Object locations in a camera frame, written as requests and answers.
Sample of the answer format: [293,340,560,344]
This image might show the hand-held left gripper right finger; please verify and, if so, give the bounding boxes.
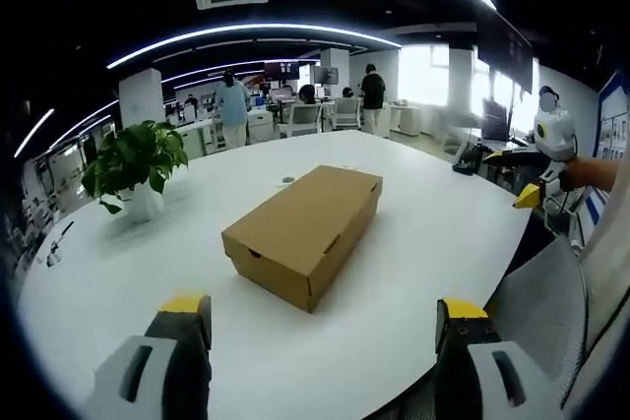
[434,297,560,420]

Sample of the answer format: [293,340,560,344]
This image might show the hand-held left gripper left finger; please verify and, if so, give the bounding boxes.
[92,293,214,420]

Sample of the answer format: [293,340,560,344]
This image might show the brown cardboard shoe box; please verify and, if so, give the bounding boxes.
[220,164,385,315]

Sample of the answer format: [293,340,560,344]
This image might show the dark monitor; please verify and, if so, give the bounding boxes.
[480,96,512,142]

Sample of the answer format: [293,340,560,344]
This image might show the grey mesh office chair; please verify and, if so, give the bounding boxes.
[484,234,591,409]

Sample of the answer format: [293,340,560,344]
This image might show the hanging black screen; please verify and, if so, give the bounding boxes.
[474,20,536,95]

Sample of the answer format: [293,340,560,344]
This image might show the person's beige clothing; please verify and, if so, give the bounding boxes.
[560,171,630,411]

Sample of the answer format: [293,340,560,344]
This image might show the white plant pot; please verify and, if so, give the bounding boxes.
[119,182,166,224]

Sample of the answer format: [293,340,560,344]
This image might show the white office chair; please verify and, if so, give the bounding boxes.
[283,102,324,139]
[331,95,362,131]

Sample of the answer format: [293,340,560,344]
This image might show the green potted plant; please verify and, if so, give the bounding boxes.
[80,119,190,215]

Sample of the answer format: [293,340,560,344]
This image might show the desk monitor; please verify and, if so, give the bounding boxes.
[314,66,341,86]

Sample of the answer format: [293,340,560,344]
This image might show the long curved ceiling light strip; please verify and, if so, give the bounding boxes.
[105,23,404,71]

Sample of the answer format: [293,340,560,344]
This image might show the wall poster board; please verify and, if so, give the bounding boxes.
[594,71,630,161]

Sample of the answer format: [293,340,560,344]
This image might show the wall display screen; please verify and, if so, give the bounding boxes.
[263,61,300,81]

